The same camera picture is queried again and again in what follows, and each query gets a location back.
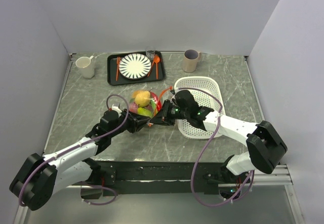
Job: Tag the clear zip top bag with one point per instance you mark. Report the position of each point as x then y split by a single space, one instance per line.
162 97

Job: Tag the clear glass cup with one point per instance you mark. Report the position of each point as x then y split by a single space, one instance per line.
150 52

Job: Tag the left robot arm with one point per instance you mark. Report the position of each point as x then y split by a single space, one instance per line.
42 176

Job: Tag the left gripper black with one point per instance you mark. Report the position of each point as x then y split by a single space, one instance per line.
136 122

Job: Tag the black tray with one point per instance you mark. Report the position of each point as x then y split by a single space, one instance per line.
111 71

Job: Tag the red chili pepper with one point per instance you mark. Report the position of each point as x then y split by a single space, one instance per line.
155 102

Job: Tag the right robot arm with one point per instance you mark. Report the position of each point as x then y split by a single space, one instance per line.
265 147

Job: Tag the white cup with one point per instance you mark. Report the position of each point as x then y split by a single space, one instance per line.
85 66

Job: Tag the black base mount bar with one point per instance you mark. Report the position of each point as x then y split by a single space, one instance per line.
160 177

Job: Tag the green pear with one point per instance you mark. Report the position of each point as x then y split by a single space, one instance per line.
144 112

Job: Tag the beige mug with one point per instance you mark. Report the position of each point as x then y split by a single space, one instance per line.
190 60

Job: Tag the yellow lemon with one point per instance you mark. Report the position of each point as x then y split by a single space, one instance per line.
142 98

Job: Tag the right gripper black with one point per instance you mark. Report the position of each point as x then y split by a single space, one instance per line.
163 117

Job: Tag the striped white plate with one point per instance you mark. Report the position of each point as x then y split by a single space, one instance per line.
134 66

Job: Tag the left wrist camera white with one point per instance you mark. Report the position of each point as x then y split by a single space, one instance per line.
116 108

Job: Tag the white plastic basket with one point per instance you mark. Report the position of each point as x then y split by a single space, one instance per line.
198 86

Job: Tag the orange spoon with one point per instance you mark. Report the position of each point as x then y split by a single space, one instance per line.
155 64

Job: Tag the purple onion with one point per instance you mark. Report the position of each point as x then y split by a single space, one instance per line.
133 107

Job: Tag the orange fork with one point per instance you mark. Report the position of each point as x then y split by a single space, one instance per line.
117 68

